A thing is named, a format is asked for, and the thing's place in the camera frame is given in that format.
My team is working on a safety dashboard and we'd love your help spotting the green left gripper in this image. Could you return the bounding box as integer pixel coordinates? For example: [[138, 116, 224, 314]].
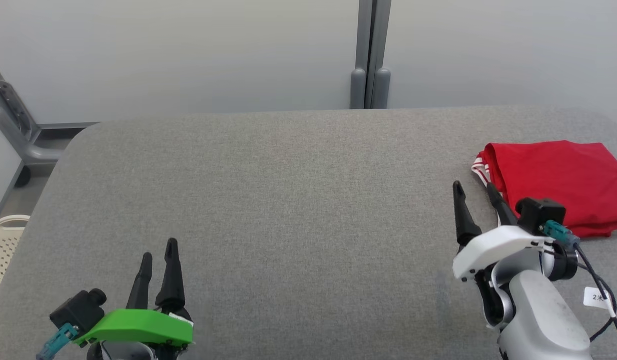
[[72, 237, 195, 348]]

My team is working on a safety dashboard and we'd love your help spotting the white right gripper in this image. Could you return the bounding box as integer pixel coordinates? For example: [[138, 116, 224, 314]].
[[452, 180, 556, 283]]

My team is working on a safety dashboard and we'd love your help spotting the red white basketball jersey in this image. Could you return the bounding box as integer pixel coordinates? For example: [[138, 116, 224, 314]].
[[471, 140, 617, 232]]

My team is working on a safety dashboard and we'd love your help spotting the cream perforated laundry basket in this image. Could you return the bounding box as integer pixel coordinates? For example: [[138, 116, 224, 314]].
[[0, 214, 32, 302]]

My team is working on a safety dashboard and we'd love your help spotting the grey fabric sofa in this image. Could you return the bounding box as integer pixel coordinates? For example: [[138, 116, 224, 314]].
[[0, 104, 617, 360]]

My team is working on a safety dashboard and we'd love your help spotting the teal right cable connector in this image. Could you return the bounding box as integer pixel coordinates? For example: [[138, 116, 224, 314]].
[[542, 219, 580, 247]]

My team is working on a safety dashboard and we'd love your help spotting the teal cable connector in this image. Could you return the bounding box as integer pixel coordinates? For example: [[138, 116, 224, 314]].
[[542, 219, 580, 247], [36, 322, 80, 360]]

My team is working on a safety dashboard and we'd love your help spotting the teal left cable connector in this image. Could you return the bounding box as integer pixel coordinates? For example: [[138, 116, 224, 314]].
[[36, 322, 80, 360]]

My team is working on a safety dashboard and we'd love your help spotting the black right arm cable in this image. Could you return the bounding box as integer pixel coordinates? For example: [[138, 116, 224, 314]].
[[568, 240, 617, 360]]

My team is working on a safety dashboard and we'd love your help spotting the white right cable tag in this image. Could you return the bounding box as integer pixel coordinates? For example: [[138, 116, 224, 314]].
[[583, 286, 614, 309]]

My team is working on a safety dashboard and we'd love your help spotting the grey metal partition post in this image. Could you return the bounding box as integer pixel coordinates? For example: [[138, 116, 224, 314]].
[[349, 0, 392, 110]]

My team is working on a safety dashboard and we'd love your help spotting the grey angled metal frame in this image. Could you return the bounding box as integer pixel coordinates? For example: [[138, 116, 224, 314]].
[[0, 52, 100, 167]]

